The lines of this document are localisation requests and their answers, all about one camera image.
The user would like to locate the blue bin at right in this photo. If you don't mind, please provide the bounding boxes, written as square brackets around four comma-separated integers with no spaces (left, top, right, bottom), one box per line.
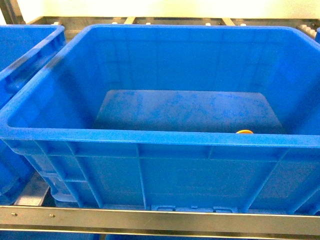
[314,27,320,44]

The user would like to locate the yellow push button switch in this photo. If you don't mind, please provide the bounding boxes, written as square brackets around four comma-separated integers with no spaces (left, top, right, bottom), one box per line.
[236,129,253,134]

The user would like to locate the large blue plastic bin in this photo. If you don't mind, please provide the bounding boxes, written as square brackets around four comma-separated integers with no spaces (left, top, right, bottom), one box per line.
[0,23,320,215]

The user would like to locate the blue bin at left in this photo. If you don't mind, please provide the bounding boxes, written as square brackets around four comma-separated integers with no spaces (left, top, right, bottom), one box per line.
[0,24,67,205]

